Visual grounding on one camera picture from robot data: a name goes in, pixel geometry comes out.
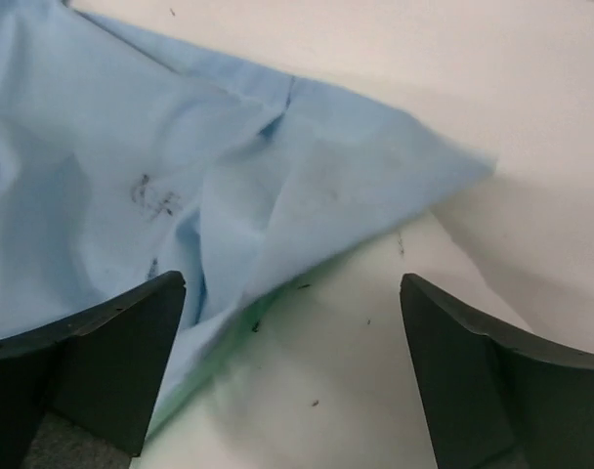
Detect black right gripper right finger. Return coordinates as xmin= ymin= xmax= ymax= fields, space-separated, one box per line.
xmin=400 ymin=274 xmax=594 ymax=468

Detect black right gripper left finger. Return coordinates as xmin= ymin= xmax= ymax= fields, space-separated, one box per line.
xmin=0 ymin=271 xmax=186 ymax=468

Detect white pillow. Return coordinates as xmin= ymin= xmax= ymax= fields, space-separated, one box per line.
xmin=134 ymin=215 xmax=524 ymax=468

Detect light blue pillowcase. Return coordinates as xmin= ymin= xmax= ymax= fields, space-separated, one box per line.
xmin=0 ymin=1 xmax=495 ymax=428

